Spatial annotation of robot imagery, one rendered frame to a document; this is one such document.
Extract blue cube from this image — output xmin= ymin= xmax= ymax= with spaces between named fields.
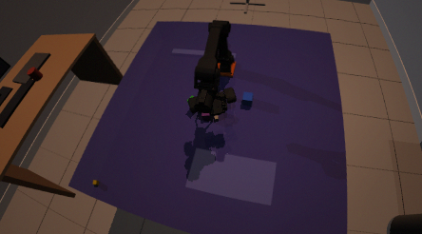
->
xmin=242 ymin=91 xmax=253 ymax=106

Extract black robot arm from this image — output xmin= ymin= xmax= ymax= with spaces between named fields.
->
xmin=194 ymin=20 xmax=235 ymax=116

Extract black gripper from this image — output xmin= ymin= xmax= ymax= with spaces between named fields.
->
xmin=188 ymin=88 xmax=237 ymax=113

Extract pink cube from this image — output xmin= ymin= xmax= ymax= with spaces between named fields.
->
xmin=201 ymin=113 xmax=211 ymax=120

